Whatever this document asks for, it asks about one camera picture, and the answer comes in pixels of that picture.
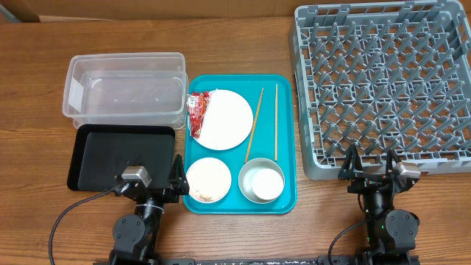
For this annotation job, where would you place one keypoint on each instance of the white cup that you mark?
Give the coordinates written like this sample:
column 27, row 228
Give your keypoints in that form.
column 267, row 184

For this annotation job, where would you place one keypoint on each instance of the teal serving tray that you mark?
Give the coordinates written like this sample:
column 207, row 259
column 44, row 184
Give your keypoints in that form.
column 263, row 146

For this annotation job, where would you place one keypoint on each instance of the grey bowl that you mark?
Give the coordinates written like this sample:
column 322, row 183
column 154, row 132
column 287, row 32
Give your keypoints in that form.
column 246, row 175

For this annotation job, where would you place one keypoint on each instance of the grey dish rack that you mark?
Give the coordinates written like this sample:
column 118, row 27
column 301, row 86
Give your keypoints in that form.
column 382, row 76

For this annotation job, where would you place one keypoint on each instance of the large white plate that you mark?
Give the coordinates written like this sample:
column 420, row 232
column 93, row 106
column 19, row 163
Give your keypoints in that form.
column 228, row 121

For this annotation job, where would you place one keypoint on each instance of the right wooden chopstick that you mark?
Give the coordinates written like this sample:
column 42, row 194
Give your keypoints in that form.
column 276, row 122

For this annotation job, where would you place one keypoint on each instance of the black rectangular tray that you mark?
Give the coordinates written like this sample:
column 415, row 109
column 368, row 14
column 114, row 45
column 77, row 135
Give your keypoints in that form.
column 102, row 152

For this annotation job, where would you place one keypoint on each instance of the red sauce packet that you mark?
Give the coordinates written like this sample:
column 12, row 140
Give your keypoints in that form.
column 197, row 107

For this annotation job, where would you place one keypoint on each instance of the pink bowl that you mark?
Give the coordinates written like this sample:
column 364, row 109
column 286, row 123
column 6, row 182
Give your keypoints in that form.
column 209, row 180

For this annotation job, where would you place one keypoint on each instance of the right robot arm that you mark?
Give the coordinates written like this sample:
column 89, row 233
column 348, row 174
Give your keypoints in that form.
column 391, row 232

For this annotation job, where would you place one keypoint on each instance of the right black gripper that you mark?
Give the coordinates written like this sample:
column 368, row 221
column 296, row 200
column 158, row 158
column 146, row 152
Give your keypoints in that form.
column 350, row 165

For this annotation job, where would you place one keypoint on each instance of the left wooden chopstick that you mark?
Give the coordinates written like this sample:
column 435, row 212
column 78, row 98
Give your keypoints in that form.
column 254, row 126

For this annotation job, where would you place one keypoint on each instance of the wooden chopstick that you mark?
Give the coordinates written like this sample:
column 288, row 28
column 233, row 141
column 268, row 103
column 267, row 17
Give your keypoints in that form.
column 254, row 126
column 276, row 122

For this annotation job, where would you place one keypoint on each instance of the clear plastic bin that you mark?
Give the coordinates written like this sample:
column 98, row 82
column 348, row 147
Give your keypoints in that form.
column 141, row 88

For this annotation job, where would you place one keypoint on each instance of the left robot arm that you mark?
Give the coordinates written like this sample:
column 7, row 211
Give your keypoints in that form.
column 135, row 235

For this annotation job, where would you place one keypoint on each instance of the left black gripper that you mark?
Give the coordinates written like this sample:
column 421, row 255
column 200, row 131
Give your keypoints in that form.
column 178, row 185

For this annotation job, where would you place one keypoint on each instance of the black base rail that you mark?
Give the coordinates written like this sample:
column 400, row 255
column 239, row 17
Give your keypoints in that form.
column 320, row 260

